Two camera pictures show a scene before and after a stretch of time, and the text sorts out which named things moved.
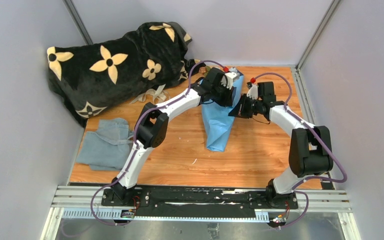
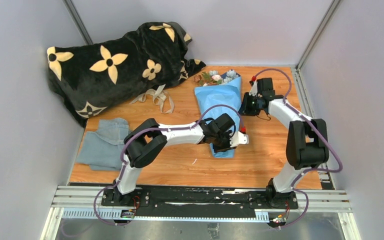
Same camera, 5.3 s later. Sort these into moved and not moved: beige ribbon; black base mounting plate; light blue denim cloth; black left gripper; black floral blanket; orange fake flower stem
Moved: black left gripper; orange fake flower stem
Not moved: beige ribbon; black floral blanket; light blue denim cloth; black base mounting plate
